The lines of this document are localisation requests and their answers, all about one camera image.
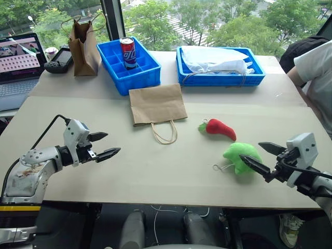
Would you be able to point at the green plush toy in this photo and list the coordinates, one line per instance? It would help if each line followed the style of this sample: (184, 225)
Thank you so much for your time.
(237, 155)

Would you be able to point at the red chili plush toy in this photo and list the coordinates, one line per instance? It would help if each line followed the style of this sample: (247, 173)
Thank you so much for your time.
(220, 128)

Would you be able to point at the black table leg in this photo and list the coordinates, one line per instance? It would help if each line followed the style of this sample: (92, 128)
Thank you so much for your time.
(233, 228)

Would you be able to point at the grey rounded robot leg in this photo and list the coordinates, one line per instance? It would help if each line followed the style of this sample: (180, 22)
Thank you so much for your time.
(132, 228)
(198, 228)

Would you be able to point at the person in white shirt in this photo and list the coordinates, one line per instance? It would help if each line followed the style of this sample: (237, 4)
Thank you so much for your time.
(320, 77)

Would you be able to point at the blue divided plastic crate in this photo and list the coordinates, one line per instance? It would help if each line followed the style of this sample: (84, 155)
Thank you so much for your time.
(146, 75)

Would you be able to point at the black window frame post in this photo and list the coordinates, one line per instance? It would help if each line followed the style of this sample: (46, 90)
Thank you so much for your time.
(112, 18)

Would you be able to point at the standing brown paper bag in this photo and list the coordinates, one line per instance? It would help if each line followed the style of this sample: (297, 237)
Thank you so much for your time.
(85, 54)

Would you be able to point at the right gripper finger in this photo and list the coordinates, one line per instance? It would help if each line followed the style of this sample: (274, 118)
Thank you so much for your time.
(273, 148)
(255, 164)

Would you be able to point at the black handheld game console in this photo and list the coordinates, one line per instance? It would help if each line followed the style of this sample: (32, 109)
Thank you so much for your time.
(61, 61)

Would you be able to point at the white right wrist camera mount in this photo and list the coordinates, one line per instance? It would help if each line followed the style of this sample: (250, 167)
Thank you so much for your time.
(306, 147)

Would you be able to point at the flat brown paper bag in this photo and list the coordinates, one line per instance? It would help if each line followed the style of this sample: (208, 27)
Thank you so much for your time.
(157, 103)

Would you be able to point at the red and blue cola can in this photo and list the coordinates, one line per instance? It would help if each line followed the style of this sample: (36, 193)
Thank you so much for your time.
(129, 53)

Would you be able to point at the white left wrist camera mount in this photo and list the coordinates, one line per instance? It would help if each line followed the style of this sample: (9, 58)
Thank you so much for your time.
(74, 131)

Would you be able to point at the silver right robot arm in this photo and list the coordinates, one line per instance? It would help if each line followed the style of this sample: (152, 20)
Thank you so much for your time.
(320, 190)

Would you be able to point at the robot torso with yellow stripe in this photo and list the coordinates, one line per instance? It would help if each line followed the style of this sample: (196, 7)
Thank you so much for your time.
(15, 223)

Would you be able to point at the white sneaker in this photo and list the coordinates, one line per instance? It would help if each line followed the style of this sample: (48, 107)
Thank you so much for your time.
(289, 228)

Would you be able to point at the white cup with purple band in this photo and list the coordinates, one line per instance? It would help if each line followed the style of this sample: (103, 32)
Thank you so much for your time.
(50, 54)

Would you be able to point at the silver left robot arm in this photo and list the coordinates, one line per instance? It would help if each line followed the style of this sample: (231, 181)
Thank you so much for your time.
(26, 176)

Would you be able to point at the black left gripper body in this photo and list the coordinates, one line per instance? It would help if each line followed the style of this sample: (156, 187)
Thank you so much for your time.
(84, 154)

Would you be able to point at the white plastic bag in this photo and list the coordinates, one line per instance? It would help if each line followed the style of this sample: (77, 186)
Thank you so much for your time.
(215, 58)

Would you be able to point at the person's bare forearm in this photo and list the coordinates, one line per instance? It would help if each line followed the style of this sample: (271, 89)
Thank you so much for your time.
(294, 76)

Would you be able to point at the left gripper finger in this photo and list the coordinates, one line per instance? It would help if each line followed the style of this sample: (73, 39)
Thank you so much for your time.
(98, 136)
(109, 153)

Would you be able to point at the grey laptop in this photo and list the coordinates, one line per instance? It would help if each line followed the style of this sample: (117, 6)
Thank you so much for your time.
(18, 70)

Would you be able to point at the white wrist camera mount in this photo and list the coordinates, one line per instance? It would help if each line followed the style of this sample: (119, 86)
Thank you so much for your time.
(306, 147)
(74, 131)

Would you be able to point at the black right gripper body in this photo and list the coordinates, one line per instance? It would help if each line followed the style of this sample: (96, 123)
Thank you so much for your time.
(284, 162)

